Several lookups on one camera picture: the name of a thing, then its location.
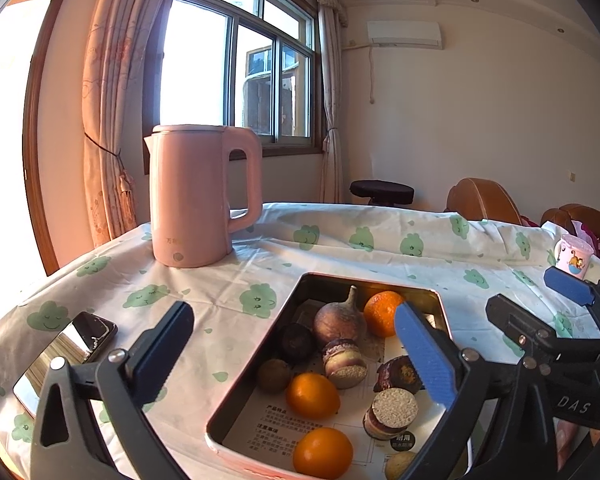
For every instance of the black smartphone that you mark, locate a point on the black smartphone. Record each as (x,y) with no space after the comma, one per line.
(65,350)

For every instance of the pink metal tin box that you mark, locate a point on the pink metal tin box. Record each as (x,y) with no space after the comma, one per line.
(260,360)

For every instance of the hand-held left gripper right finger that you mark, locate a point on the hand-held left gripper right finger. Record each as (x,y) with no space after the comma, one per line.
(425,355)

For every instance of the beige patterned curtain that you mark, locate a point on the beige patterned curtain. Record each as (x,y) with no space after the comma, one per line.
(110,110)
(332,110)

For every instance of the brown leather armchair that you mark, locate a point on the brown leather armchair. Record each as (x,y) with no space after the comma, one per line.
(480,200)

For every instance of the white tablecloth with green clouds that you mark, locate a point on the white tablecloth with green clouds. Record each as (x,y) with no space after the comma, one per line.
(380,255)

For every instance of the pink cartoon cup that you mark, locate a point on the pink cartoon cup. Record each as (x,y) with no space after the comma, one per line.
(572,257)

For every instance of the purple brown round fruit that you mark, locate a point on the purple brown round fruit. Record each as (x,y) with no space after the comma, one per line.
(340,325)

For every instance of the wooden balcony door frame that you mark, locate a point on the wooden balcony door frame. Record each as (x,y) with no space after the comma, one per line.
(35,160)

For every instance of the white wall air conditioner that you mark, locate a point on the white wall air conditioner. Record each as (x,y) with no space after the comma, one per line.
(405,34)

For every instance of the brown framed sliding window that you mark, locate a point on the brown framed sliding window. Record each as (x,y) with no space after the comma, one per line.
(200,60)

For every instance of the black round stool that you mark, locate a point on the black round stool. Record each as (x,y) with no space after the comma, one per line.
(382,191)

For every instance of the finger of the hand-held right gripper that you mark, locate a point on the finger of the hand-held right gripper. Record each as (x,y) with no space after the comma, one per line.
(570,285)
(515,322)

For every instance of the pink electric kettle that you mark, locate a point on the pink electric kettle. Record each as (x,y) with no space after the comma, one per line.
(195,200)

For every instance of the oval orange kumquat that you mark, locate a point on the oval orange kumquat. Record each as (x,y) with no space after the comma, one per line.
(322,452)
(312,395)

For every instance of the round orange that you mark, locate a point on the round orange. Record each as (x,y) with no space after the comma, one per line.
(380,312)

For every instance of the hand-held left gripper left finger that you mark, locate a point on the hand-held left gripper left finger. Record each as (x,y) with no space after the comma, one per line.
(165,350)

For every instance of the person's right hand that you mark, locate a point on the person's right hand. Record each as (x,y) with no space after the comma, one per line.
(566,445)

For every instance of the dark water chestnut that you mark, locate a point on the dark water chestnut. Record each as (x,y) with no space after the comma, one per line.
(297,342)
(395,375)

